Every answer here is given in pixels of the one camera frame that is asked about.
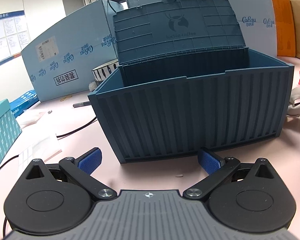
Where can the dark blue ribbed storage box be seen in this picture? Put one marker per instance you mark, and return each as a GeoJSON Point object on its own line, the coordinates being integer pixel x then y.
{"type": "Point", "coordinates": [190, 110]}

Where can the orange cardboard box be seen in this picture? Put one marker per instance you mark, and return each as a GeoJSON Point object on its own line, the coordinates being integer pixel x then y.
{"type": "Point", "coordinates": [283, 25]}

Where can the crumpled white tissue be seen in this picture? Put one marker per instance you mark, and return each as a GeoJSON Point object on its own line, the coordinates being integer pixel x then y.
{"type": "Point", "coordinates": [92, 86]}

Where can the grey pen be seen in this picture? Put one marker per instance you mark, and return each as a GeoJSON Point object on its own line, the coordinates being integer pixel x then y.
{"type": "Point", "coordinates": [81, 104]}

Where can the yellow rubber band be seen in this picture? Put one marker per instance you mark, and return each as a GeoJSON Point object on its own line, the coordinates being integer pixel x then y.
{"type": "Point", "coordinates": [62, 98]}

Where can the white paper sheet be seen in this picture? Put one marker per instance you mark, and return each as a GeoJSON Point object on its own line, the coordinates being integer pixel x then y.
{"type": "Point", "coordinates": [37, 150]}

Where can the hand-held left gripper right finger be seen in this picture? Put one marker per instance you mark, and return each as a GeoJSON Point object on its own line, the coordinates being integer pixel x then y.
{"type": "Point", "coordinates": [207, 161]}

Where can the large light blue cardboard box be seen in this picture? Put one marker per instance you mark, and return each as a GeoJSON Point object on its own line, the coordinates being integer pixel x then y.
{"type": "Point", "coordinates": [255, 10]}

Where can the blue paper package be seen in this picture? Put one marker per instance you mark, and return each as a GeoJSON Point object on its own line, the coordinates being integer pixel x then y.
{"type": "Point", "coordinates": [22, 102]}

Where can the wall notice board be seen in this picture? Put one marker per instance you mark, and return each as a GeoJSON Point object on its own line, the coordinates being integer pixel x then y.
{"type": "Point", "coordinates": [7, 37]}

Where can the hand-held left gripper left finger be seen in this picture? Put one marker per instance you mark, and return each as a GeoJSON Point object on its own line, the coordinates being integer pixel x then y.
{"type": "Point", "coordinates": [91, 161]}

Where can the clear plastic bag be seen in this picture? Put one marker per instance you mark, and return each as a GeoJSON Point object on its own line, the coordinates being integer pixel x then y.
{"type": "Point", "coordinates": [31, 118]}

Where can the striped ceramic bowl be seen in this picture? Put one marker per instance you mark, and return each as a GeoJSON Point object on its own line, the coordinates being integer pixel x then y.
{"type": "Point", "coordinates": [102, 71]}

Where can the teal patterned tissue box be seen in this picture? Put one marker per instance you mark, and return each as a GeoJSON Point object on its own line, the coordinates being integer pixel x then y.
{"type": "Point", "coordinates": [2, 135]}

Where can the light blue box with label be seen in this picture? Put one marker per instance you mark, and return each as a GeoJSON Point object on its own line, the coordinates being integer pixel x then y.
{"type": "Point", "coordinates": [72, 37]}

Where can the pink desktop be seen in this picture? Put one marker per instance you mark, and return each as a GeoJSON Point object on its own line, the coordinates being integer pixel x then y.
{"type": "Point", "coordinates": [150, 177]}

